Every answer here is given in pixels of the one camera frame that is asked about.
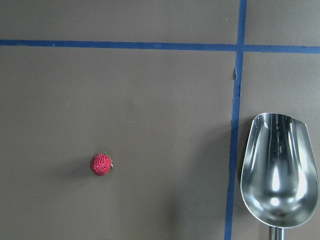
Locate red strawberry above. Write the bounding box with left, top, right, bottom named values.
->
left=90, top=152, right=114, bottom=177

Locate steel metal scoop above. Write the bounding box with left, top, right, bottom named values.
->
left=240, top=113, right=320, bottom=240

